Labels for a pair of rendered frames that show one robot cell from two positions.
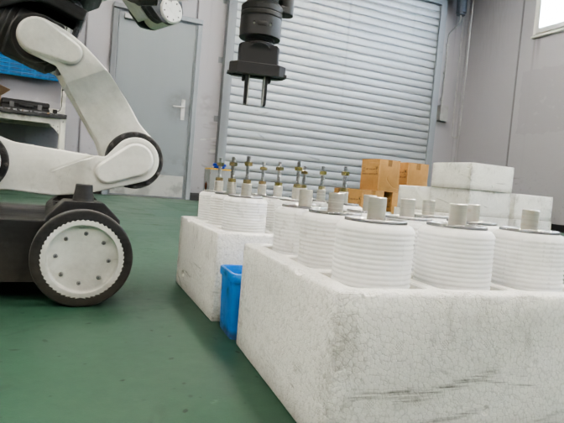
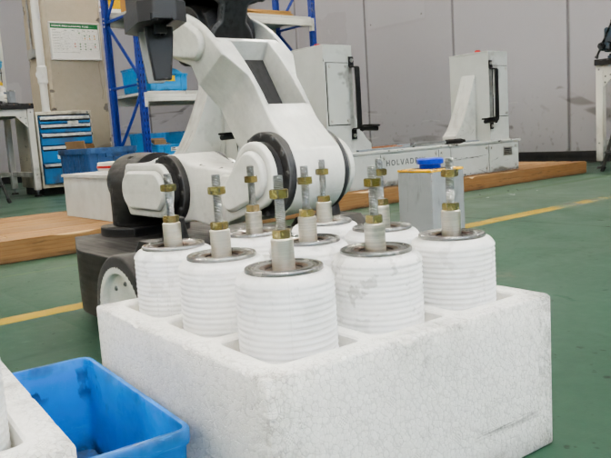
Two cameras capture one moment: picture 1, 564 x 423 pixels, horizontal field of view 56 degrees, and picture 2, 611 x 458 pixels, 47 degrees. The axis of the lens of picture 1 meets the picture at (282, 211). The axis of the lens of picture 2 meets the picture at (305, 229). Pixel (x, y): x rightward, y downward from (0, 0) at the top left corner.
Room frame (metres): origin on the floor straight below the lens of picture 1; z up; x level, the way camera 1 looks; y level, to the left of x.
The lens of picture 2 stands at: (1.08, -0.79, 0.38)
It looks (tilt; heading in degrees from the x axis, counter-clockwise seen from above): 8 degrees down; 76
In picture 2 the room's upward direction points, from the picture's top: 4 degrees counter-clockwise
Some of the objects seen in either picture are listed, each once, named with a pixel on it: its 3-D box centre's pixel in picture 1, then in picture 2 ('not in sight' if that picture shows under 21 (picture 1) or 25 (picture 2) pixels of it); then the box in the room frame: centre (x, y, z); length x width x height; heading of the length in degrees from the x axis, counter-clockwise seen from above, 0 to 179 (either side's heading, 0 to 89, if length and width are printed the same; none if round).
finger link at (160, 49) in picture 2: (265, 91); (161, 52); (1.14, 0.06, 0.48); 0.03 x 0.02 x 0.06; 9
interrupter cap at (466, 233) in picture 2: not in sight; (451, 235); (1.44, -0.05, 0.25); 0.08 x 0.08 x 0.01
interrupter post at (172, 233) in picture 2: (246, 190); (172, 235); (1.14, 0.08, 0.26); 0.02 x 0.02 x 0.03
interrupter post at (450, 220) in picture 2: not in sight; (451, 224); (1.44, -0.05, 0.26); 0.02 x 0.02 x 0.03
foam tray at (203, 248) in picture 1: (271, 263); (316, 372); (1.29, 0.01, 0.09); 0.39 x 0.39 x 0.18; 22
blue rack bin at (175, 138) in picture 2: not in sight; (162, 144); (1.44, 5.35, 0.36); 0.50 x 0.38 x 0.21; 115
